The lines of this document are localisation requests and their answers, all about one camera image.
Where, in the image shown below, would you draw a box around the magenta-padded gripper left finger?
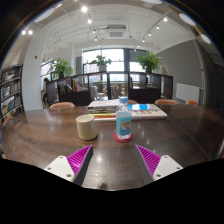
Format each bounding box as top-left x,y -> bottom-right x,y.
43,143 -> 94,187

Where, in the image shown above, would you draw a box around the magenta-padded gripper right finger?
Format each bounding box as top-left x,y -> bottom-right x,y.
134,143 -> 184,186

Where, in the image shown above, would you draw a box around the clear plastic water bottle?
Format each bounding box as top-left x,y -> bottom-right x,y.
115,96 -> 133,140

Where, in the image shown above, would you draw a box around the cream paper cup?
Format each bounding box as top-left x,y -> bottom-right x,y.
75,114 -> 99,141

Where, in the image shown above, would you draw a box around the flat round red coaster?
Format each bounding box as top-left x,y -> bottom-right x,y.
112,132 -> 134,144

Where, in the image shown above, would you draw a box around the group of orange chairs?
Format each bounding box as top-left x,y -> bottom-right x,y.
1,98 -> 201,128

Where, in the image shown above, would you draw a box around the dark open shelf unit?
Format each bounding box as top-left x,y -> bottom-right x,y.
45,70 -> 174,107

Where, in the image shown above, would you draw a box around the stack of books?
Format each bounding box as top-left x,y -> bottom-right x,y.
87,99 -> 120,122

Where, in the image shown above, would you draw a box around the person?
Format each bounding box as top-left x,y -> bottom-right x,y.
41,77 -> 51,108

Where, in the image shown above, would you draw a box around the tall bookshelf with books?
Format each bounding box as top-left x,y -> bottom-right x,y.
0,63 -> 25,119

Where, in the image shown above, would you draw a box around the bushy potted green plant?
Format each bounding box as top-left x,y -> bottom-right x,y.
49,58 -> 75,79

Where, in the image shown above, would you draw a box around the tall potted green plant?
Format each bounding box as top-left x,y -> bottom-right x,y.
135,51 -> 163,74

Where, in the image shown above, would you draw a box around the small potted green plant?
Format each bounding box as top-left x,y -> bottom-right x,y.
89,54 -> 113,73

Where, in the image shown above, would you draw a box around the white ceiling air conditioner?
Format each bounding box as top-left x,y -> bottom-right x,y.
105,23 -> 128,39

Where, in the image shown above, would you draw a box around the round white ceiling lamps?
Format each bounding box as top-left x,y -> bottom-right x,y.
33,0 -> 213,44

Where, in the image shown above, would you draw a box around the ceiling track spotlights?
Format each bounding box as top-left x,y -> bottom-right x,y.
20,5 -> 169,49

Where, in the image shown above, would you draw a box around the white wall panel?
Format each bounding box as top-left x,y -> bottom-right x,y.
175,82 -> 201,104

